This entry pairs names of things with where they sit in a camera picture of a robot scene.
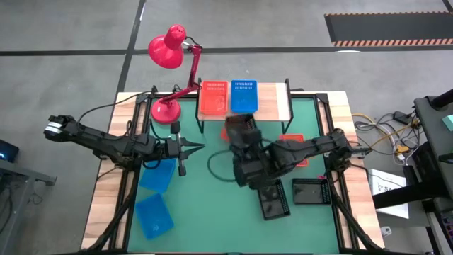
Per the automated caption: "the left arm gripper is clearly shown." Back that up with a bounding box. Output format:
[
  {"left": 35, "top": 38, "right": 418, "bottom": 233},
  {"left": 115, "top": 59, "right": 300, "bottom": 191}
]
[{"left": 155, "top": 121, "right": 206, "bottom": 177}]

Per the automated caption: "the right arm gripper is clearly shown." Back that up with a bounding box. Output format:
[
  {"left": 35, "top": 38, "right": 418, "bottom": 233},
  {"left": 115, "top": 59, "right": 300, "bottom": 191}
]
[{"left": 231, "top": 140, "right": 281, "bottom": 189}]

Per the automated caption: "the blue plastic basket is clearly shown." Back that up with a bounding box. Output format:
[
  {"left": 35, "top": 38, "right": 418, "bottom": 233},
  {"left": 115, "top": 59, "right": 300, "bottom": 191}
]
[
  {"left": 139, "top": 157, "right": 177, "bottom": 194},
  {"left": 134, "top": 193, "right": 175, "bottom": 241},
  {"left": 230, "top": 79, "right": 259, "bottom": 115}
]

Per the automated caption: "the green table mat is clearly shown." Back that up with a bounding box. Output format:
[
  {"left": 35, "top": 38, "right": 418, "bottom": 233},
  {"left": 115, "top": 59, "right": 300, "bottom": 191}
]
[{"left": 127, "top": 97, "right": 340, "bottom": 254}]

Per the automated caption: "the red desk lamp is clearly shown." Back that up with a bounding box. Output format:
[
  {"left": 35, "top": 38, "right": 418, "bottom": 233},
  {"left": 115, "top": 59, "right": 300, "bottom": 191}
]
[{"left": 147, "top": 23, "right": 205, "bottom": 125}]

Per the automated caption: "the white cardboard box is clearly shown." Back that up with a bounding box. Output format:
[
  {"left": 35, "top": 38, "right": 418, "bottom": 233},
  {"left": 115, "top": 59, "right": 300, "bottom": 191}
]
[{"left": 367, "top": 168, "right": 410, "bottom": 220}]

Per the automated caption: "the orange power plug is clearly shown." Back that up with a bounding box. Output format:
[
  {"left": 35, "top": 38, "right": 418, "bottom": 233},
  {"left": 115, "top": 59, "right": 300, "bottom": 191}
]
[{"left": 395, "top": 143, "right": 408, "bottom": 164}]

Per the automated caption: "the black stand beam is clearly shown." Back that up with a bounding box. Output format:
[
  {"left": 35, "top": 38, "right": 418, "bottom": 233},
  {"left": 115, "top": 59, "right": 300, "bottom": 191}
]
[{"left": 372, "top": 178, "right": 449, "bottom": 210}]

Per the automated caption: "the black power adapter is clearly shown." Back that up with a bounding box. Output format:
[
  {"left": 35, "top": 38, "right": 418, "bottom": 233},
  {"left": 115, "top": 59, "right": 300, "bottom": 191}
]
[{"left": 394, "top": 110, "right": 412, "bottom": 125}]

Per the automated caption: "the grey metal desk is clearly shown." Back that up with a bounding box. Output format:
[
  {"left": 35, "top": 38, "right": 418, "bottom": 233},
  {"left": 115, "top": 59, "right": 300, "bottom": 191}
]
[{"left": 0, "top": 158, "right": 57, "bottom": 255}]

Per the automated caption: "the dark monitor screen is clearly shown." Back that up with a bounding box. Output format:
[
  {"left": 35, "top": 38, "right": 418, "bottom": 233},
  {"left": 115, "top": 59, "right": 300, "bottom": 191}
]
[{"left": 0, "top": 138, "right": 21, "bottom": 164}]

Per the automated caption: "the black side desk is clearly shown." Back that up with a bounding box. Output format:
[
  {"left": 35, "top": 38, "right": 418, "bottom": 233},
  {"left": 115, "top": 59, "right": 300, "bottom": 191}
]
[{"left": 413, "top": 88, "right": 453, "bottom": 255}]

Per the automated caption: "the black hazard striped floor mat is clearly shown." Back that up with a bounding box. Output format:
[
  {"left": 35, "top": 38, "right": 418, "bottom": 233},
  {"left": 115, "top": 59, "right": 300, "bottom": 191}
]
[{"left": 324, "top": 12, "right": 453, "bottom": 47}]

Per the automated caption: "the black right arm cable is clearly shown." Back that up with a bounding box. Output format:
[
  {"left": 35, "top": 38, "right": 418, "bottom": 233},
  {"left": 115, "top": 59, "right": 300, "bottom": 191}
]
[{"left": 207, "top": 148, "right": 238, "bottom": 183}]

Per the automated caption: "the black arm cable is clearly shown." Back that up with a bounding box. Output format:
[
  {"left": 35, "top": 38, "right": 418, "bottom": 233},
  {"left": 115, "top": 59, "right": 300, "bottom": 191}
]
[
  {"left": 207, "top": 148, "right": 238, "bottom": 183},
  {"left": 77, "top": 90, "right": 154, "bottom": 123}
]

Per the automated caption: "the wooden shelf black frame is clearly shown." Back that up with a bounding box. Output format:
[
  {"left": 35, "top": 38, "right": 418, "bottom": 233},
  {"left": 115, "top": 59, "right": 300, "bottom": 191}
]
[{"left": 195, "top": 78, "right": 294, "bottom": 135}]

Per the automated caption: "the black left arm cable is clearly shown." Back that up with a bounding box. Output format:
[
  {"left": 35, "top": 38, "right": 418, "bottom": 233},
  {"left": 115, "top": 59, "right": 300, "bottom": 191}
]
[{"left": 77, "top": 90, "right": 154, "bottom": 123}]

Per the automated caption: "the black aluminium table frame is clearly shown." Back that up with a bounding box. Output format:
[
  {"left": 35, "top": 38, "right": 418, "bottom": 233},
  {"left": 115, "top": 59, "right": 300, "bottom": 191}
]
[{"left": 80, "top": 84, "right": 386, "bottom": 255}]

